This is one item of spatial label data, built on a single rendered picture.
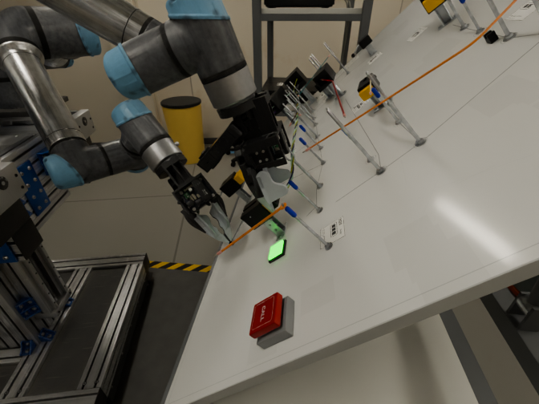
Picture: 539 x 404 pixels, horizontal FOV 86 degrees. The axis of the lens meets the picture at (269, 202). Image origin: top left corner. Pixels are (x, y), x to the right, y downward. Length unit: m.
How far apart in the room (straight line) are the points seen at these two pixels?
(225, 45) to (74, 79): 3.71
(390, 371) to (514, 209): 0.50
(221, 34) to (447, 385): 0.77
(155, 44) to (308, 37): 3.36
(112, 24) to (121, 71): 0.15
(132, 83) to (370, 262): 0.41
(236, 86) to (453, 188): 0.32
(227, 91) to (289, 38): 3.30
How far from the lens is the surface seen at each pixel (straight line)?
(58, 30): 0.97
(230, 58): 0.45
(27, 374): 1.66
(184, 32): 0.46
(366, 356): 0.77
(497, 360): 1.99
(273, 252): 0.56
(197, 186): 0.60
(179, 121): 3.23
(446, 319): 0.90
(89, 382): 1.51
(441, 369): 0.81
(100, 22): 0.63
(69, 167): 0.72
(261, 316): 0.43
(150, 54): 0.47
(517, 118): 0.46
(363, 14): 1.44
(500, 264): 0.32
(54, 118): 0.79
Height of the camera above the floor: 1.44
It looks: 33 degrees down
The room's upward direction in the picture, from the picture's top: straight up
